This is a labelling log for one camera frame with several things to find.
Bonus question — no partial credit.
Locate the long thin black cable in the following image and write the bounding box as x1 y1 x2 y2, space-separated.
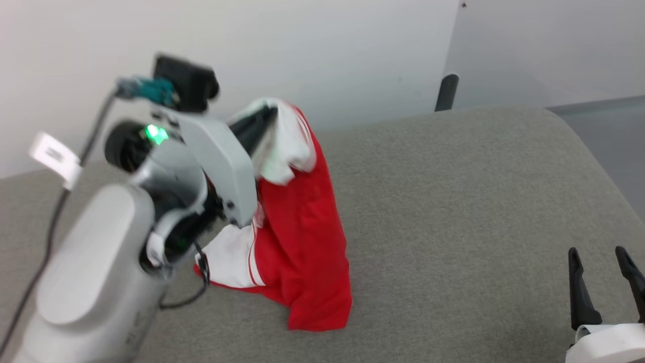
0 90 119 356

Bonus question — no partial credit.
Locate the black cylindrical post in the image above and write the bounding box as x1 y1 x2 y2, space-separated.
435 74 459 112

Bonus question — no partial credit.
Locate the white cable label tag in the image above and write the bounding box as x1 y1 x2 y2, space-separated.
29 132 83 191

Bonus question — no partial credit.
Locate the red and white jersey shirt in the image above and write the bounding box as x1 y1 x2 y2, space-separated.
194 97 353 332

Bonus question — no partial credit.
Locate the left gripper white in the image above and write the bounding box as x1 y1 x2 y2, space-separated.
151 107 279 227

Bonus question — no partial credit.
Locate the teal cable connector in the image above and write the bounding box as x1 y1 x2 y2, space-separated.
116 76 178 107

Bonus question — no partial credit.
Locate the short black looped cable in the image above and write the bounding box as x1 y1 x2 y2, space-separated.
160 242 210 309

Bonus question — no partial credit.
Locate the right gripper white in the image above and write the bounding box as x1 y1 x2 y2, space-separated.
565 246 645 363

